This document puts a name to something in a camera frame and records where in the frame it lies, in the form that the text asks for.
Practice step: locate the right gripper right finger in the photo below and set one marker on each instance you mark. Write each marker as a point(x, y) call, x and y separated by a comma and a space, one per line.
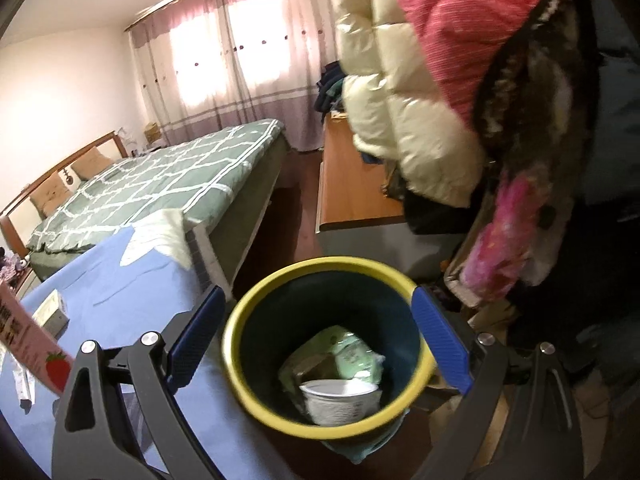
point(516, 419)

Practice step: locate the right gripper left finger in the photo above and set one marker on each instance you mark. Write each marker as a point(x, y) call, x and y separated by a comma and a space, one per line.
point(118, 416)

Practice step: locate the pink strawberry milk carton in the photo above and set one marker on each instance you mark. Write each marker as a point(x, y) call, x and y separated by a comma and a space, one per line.
point(31, 345)

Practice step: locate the green wet wipes pack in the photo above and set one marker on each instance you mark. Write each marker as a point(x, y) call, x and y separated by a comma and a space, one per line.
point(354, 358)

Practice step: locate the brown square lid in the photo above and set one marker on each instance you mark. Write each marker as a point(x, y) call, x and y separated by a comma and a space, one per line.
point(319, 366)

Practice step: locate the yellow rim trash bin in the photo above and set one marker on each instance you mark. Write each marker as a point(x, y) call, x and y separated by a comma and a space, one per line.
point(326, 318)

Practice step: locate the small white paper slip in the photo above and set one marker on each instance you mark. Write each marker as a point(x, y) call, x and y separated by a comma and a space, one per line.
point(25, 386)

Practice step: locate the pale green flat box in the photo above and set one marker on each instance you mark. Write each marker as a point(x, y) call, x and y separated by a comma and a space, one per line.
point(51, 314)

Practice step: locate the blue star tablecloth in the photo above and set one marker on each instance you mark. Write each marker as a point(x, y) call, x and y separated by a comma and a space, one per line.
point(114, 301)

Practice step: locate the clothes pile on nightstand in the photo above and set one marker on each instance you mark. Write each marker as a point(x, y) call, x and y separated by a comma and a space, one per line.
point(11, 266)

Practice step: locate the pink floral bag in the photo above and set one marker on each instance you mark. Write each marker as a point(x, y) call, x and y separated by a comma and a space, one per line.
point(494, 254)

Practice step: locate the left brown pillow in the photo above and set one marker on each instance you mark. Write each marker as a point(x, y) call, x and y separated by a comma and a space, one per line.
point(49, 195)

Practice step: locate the brown pillow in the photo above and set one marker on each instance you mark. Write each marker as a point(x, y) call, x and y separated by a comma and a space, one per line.
point(49, 195)
point(90, 164)

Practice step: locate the right brown pillow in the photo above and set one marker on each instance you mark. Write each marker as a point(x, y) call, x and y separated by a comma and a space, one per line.
point(90, 164)

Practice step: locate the green plaid duvet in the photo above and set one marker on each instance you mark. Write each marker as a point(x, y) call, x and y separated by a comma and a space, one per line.
point(201, 178)

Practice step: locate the wooden side cabinet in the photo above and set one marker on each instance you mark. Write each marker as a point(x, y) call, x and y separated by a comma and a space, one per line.
point(355, 218)

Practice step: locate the woven basket by window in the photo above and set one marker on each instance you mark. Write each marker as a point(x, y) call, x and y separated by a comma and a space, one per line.
point(152, 132)

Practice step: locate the cream puffer jacket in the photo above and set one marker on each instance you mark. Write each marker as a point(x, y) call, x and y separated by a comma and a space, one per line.
point(394, 107)

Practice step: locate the dark clothes pile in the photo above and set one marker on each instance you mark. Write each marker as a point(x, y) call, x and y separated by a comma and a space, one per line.
point(329, 88)

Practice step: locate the pink white curtain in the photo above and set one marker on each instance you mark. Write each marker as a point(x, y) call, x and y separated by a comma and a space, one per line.
point(204, 65)

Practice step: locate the red dotted puffer jacket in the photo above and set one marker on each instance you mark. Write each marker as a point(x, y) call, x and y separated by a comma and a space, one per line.
point(459, 39)

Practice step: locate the wooden frame bed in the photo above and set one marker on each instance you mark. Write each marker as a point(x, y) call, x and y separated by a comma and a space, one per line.
point(223, 247)

